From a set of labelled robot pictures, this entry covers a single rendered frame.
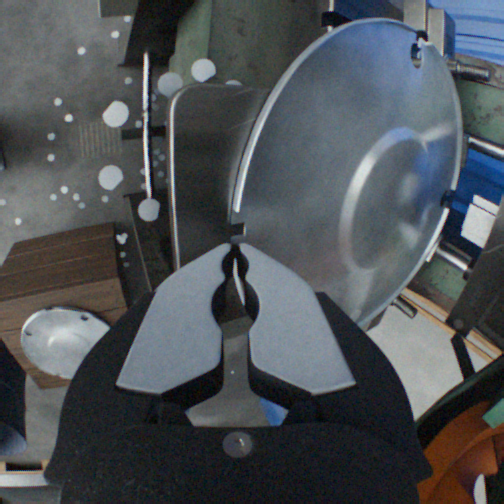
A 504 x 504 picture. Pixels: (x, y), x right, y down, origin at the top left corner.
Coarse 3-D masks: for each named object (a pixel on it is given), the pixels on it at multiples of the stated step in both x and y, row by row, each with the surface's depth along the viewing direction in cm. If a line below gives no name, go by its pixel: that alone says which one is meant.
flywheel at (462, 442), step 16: (464, 416) 30; (480, 416) 29; (448, 432) 28; (464, 432) 27; (480, 432) 26; (496, 432) 27; (432, 448) 27; (448, 448) 26; (464, 448) 25; (480, 448) 26; (496, 448) 24; (432, 464) 24; (448, 464) 23; (464, 464) 24; (480, 464) 23; (496, 464) 21; (432, 480) 22; (448, 480) 23; (464, 480) 22; (432, 496) 21; (448, 496) 20; (464, 496) 19
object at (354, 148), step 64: (320, 64) 11; (384, 64) 12; (256, 128) 11; (320, 128) 13; (384, 128) 15; (448, 128) 19; (256, 192) 13; (320, 192) 15; (384, 192) 17; (448, 192) 25; (320, 256) 18; (384, 256) 21
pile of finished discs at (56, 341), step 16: (32, 320) 49; (48, 320) 51; (64, 320) 53; (80, 320) 56; (96, 320) 58; (32, 336) 50; (48, 336) 53; (64, 336) 55; (80, 336) 57; (96, 336) 60; (32, 352) 52; (48, 352) 55; (64, 352) 57; (80, 352) 59; (48, 368) 57; (64, 368) 60
